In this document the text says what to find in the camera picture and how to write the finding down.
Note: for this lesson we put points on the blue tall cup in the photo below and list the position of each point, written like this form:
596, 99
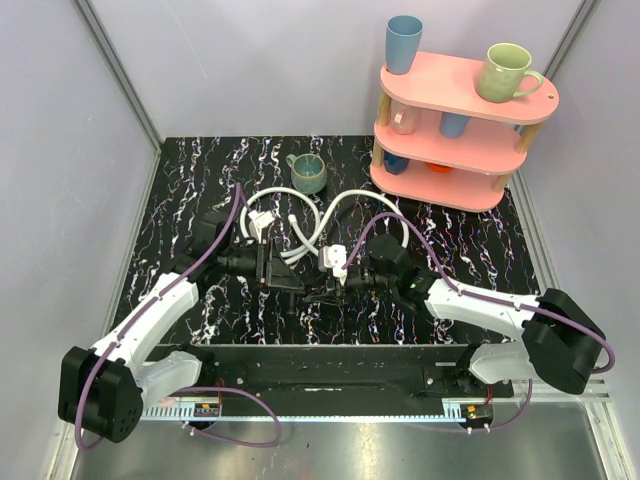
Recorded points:
403, 36

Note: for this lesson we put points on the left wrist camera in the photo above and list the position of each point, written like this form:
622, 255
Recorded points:
259, 223

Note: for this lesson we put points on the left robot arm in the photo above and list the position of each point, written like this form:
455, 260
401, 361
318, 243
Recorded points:
105, 389

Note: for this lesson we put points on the orange bowl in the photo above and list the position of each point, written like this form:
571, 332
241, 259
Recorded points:
439, 168

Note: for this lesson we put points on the light blue cup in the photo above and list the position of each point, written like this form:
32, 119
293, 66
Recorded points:
453, 125

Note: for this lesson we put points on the teal ceramic mug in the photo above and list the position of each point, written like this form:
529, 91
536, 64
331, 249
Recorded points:
308, 173

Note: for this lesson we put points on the dark blue cup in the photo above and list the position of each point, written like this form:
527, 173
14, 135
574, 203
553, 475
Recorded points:
395, 164

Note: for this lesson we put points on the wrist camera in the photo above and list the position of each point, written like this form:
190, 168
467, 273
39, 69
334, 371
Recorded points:
332, 258
259, 223

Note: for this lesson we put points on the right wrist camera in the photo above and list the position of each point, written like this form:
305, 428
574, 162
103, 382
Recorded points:
332, 258

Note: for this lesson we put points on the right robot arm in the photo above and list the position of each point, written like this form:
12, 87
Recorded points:
550, 337

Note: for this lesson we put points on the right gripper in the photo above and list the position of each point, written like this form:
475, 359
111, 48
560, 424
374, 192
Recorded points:
339, 291

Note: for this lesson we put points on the marble pattern mat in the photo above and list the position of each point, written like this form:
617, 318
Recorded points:
197, 175

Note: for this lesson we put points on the clear pink cup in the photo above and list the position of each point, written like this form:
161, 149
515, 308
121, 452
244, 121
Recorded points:
404, 119

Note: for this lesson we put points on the pink three-tier shelf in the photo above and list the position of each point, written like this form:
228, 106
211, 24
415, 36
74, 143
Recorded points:
437, 141

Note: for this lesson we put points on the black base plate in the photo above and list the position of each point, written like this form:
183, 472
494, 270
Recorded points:
332, 384

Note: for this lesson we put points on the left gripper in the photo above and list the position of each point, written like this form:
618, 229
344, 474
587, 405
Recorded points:
269, 262

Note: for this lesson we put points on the green mug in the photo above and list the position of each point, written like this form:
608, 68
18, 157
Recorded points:
504, 68

